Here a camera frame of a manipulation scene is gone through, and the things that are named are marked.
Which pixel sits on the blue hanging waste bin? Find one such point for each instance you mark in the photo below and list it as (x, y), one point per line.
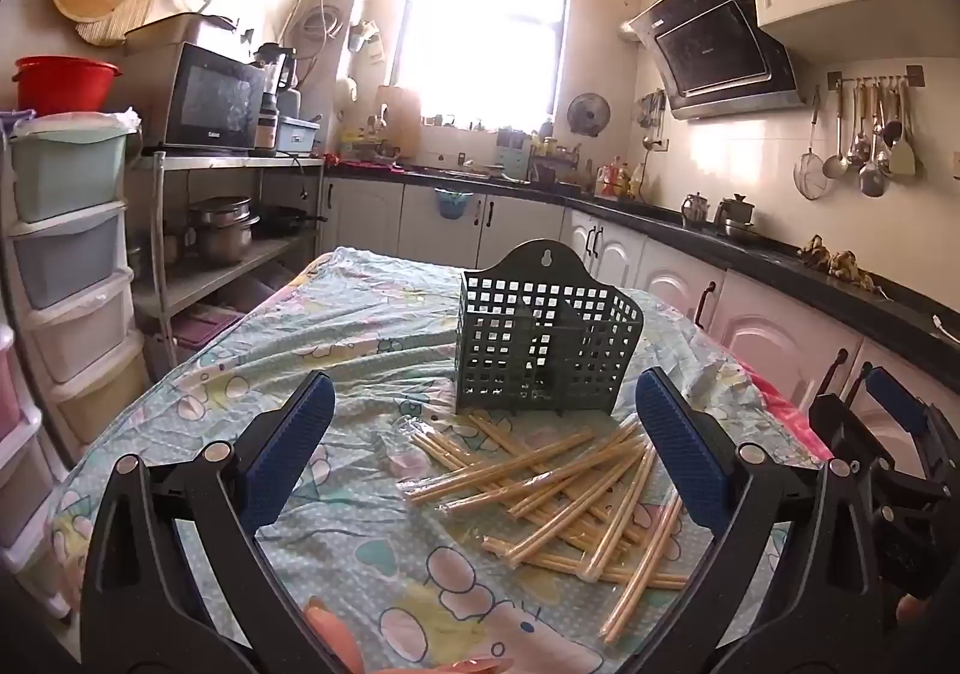
(454, 205)

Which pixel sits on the group of condiment bottles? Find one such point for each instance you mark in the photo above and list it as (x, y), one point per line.
(619, 182)

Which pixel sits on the utensil hanging rail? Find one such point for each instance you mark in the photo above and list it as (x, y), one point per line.
(874, 77)

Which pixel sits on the black frying pan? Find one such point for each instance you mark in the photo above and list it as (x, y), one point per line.
(285, 220)

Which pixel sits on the pink fleece blanket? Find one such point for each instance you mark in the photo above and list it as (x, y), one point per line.
(787, 411)

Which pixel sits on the set of chopsticks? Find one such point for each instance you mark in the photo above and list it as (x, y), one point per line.
(525, 479)

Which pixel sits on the blender jug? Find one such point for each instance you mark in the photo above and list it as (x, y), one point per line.
(283, 81)

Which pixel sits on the small round wall fan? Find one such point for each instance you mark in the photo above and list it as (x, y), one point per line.
(587, 114)

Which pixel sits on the blue plastic bin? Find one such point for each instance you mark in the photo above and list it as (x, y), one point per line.
(300, 135)

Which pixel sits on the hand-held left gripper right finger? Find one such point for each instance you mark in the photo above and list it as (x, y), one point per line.
(682, 449)

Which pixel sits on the metal storage rack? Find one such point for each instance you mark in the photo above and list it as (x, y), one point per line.
(225, 160)

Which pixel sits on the cartoon-print blanket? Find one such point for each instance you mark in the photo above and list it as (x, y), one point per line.
(360, 344)

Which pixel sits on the red plastic bucket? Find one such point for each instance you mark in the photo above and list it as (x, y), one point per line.
(64, 85)

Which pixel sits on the pastel plastic drawer tower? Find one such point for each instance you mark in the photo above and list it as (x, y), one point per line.
(67, 254)

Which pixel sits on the steel slotted spoon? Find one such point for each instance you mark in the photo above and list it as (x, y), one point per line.
(859, 152)

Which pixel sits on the green plastic utensil basket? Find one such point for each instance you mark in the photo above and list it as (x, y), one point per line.
(495, 344)

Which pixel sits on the white wall-mounted holder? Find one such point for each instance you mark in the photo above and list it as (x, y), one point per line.
(367, 40)

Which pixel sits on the small steel ladle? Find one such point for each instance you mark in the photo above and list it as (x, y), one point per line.
(834, 165)

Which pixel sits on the kitchen window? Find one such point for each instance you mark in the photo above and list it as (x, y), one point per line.
(480, 29)

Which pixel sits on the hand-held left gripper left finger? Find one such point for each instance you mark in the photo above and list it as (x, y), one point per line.
(292, 449)

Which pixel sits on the small hanging kitchen tools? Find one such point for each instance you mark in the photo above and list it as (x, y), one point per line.
(652, 111)

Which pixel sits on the stainless steel pot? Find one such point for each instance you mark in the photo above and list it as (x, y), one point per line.
(221, 235)

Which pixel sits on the pile of dried roots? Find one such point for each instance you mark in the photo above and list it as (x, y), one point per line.
(836, 263)

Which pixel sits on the black range hood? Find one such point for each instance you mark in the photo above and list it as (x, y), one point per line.
(712, 51)

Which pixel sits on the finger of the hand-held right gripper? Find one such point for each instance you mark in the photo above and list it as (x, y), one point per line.
(832, 419)
(896, 404)

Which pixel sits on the pale green spatula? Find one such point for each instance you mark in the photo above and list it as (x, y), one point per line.
(902, 158)

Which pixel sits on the teal mini drawer organizer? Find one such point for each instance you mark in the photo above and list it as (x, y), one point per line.
(511, 160)

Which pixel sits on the steel kettle with black knob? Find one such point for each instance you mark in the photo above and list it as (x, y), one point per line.
(735, 213)

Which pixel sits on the steel rectangular pan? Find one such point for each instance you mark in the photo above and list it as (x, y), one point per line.
(172, 32)

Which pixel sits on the red cloth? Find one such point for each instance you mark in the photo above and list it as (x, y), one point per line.
(360, 162)

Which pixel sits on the black kitchen countertop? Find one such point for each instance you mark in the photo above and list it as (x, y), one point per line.
(757, 254)

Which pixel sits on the large steel ladle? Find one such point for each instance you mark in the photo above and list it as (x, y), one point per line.
(872, 182)

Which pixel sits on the black microwave oven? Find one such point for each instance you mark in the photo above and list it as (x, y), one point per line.
(210, 96)

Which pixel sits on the small steel teapot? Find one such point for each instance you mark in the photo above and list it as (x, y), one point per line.
(695, 210)

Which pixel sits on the white plastic drawer tower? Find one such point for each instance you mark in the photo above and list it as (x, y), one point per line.
(19, 464)

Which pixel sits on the white hanging colander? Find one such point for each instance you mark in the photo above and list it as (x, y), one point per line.
(345, 92)

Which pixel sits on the person's left hand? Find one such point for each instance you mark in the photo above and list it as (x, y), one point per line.
(334, 636)

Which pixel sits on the wall socket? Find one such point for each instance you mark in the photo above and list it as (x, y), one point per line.
(658, 144)

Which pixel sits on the dark serving spoon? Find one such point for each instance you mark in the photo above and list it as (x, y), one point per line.
(891, 132)

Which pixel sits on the person's right hand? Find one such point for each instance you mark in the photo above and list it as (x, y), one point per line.
(911, 610)

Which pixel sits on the wooden cutting board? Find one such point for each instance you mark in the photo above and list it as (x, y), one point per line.
(397, 119)

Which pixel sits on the white base cabinets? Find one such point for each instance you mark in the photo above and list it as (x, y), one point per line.
(517, 224)

